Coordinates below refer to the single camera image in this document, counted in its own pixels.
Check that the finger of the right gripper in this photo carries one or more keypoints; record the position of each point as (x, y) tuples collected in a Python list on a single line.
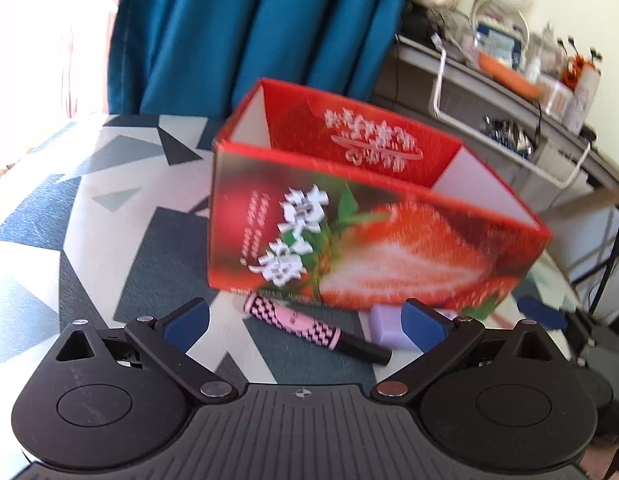
[(548, 317)]

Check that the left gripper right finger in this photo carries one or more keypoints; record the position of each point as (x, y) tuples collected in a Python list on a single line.
[(442, 343)]

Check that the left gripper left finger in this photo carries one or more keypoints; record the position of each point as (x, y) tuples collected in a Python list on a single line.
[(165, 342)]

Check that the pink black checkered pen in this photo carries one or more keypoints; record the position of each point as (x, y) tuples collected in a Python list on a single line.
[(317, 332)]

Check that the grey desk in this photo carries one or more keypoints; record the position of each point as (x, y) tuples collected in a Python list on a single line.
[(564, 178)]

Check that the blue silver snack bag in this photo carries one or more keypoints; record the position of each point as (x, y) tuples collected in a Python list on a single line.
[(510, 134)]

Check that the red strawberry cardboard box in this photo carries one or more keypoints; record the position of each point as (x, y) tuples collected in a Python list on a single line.
[(336, 202)]

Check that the cotton swab container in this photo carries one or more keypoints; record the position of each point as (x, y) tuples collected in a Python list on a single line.
[(553, 96)]

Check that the white spray bottle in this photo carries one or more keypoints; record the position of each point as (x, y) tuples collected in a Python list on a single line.
[(583, 96)]

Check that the orange plate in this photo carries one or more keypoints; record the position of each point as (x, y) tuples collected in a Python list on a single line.
[(510, 79)]

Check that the clear box blue label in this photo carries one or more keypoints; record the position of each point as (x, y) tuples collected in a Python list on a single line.
[(502, 43)]

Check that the blue curtain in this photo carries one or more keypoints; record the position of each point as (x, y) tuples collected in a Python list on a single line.
[(201, 57)]

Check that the white wire basket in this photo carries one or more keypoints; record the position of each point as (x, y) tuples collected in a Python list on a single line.
[(439, 114)]

